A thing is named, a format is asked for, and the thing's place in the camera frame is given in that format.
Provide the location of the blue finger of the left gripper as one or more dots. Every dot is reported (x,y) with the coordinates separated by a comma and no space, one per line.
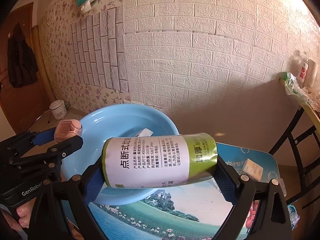
(61,150)
(44,137)

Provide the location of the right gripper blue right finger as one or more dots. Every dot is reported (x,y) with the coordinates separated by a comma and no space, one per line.
(227,180)

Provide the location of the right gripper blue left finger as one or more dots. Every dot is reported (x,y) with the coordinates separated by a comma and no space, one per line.
(93,181)

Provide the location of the pink small case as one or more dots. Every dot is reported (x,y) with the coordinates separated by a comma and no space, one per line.
(67,129)

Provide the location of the light blue plastic basin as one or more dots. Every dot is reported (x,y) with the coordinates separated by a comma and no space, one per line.
(123,120)

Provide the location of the beige tissue pack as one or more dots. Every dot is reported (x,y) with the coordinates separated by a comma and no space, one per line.
(253,170)

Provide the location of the green white bag roll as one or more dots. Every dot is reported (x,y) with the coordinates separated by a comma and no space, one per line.
(161,161)

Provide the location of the white long spoon packet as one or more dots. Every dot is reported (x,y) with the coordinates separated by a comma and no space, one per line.
(145,133)

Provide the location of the clear box of toothpicks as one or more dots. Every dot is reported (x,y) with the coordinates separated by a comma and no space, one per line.
(280,187)

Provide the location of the person's left hand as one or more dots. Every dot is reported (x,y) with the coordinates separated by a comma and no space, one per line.
(24,213)

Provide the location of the small white rice cooker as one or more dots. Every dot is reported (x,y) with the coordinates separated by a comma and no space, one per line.
(58,109)

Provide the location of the dark hanging jacket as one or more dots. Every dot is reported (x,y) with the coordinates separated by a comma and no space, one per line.
(22,65)

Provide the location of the green bag trash bin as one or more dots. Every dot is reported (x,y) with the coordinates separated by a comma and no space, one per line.
(293,215)

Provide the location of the green white plastic bag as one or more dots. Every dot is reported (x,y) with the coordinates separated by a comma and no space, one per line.
(293,89)

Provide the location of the white bottle red label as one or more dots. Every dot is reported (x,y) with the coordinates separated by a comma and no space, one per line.
(303,64)

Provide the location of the stack of paper cups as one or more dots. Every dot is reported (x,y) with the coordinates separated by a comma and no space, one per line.
(311,75)

